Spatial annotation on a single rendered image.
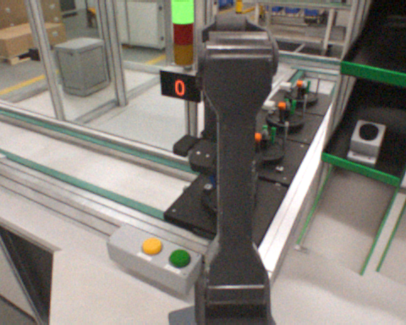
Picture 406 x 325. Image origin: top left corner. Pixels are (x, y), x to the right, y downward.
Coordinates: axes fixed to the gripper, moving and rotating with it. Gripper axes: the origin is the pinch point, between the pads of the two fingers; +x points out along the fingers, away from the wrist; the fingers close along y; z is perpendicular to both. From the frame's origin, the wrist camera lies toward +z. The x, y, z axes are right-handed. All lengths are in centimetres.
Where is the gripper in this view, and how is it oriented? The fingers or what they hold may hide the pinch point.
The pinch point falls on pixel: (216, 174)
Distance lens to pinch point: 72.1
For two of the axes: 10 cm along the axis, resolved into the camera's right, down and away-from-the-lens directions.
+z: -4.7, 4.8, -7.4
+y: 8.8, 2.6, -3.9
